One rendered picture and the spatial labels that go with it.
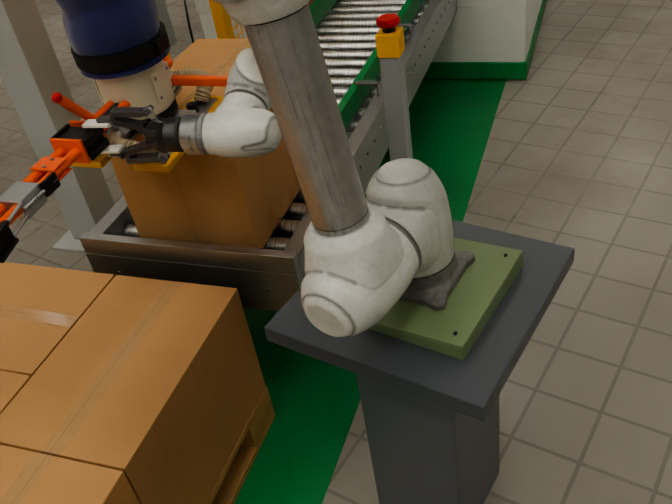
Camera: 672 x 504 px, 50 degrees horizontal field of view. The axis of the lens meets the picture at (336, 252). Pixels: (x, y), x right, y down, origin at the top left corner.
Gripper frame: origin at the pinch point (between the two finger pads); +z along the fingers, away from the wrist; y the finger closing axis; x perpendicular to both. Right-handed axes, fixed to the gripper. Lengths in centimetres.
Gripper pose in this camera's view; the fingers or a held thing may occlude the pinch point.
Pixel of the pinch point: (102, 136)
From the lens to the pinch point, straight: 171.9
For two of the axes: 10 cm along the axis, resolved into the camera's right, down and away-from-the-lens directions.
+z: -9.7, -0.2, 2.5
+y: 1.4, 7.8, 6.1
